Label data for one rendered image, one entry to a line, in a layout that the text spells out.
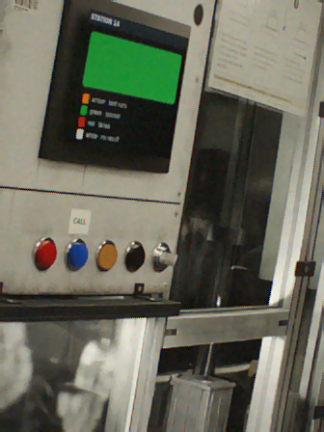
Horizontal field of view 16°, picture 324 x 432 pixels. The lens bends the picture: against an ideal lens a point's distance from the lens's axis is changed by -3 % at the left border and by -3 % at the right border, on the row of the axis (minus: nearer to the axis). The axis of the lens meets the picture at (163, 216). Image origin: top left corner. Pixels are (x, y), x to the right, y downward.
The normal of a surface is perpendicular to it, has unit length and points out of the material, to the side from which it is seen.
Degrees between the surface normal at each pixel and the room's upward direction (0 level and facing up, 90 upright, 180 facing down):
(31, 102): 90
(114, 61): 90
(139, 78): 90
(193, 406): 90
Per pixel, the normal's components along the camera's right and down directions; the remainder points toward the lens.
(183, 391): -0.56, -0.04
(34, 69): 0.81, 0.16
